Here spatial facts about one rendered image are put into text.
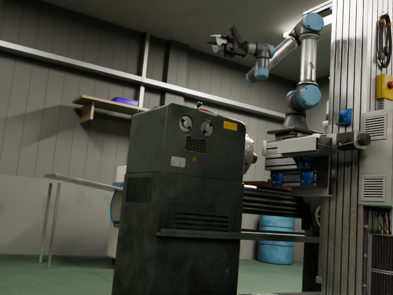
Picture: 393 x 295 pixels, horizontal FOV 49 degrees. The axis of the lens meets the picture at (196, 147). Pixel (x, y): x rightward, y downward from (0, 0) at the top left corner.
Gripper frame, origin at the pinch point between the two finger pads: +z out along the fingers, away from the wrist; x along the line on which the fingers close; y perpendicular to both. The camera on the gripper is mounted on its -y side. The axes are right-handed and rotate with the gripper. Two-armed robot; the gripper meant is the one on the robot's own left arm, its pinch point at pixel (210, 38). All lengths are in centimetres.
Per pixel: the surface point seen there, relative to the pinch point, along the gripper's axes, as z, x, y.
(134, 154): 32, 59, 52
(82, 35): 104, 321, -167
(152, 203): 20, 37, 85
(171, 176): 12, 31, 70
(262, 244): -186, 427, 75
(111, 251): 37, 304, 104
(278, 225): -202, 407, 46
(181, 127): 8, 30, 42
